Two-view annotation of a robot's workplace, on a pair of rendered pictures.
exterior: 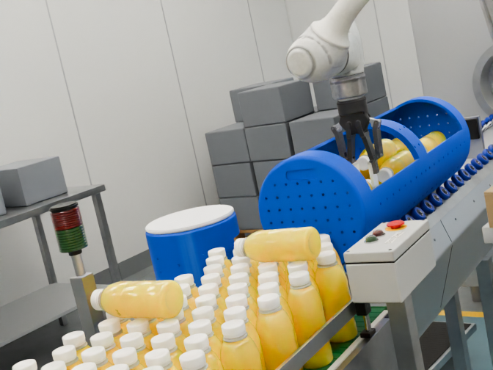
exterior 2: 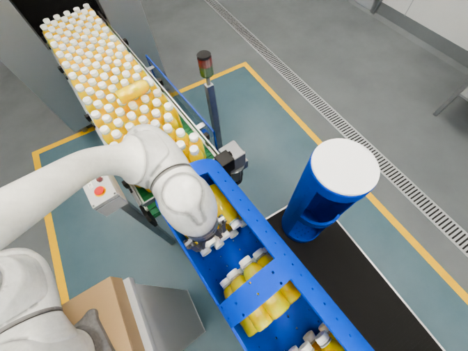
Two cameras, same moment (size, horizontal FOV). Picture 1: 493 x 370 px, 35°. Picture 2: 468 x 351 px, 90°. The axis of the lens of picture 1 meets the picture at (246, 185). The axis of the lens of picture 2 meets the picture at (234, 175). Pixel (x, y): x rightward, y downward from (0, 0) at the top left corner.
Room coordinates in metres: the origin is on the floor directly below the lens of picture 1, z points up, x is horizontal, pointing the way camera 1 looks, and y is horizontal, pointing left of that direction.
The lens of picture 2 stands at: (2.16, -0.42, 1.90)
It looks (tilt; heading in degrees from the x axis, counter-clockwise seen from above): 62 degrees down; 115
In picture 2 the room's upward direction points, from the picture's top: 5 degrees counter-clockwise
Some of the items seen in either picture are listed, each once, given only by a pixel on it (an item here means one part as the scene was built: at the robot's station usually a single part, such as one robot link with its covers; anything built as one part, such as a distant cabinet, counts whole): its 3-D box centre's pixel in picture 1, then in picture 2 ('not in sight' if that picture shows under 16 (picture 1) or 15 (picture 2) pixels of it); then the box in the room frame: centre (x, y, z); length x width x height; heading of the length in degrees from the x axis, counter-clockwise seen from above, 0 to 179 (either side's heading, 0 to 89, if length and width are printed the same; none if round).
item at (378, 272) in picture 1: (391, 259); (102, 187); (1.48, -0.24, 1.05); 0.20 x 0.10 x 0.10; 147
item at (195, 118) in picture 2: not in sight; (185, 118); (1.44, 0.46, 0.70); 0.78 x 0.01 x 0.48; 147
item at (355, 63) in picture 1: (338, 45); (186, 200); (2.00, -0.30, 1.46); 0.13 x 0.11 x 0.16; 146
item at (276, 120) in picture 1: (303, 157); not in sight; (6.03, -0.47, 0.59); 1.20 x 0.80 x 1.19; 51
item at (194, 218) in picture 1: (189, 219); (344, 165); (2.40, 0.19, 1.03); 0.28 x 0.28 x 0.01
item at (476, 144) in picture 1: (468, 138); not in sight; (2.93, -0.85, 1.00); 0.10 x 0.04 x 0.15; 57
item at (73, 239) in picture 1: (71, 237); (206, 69); (1.69, 0.40, 1.18); 0.06 x 0.06 x 0.05
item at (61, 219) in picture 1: (66, 217); (204, 60); (1.69, 0.40, 1.23); 0.06 x 0.06 x 0.04
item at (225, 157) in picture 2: not in sight; (223, 164); (1.89, 0.08, 0.95); 0.10 x 0.07 x 0.10; 57
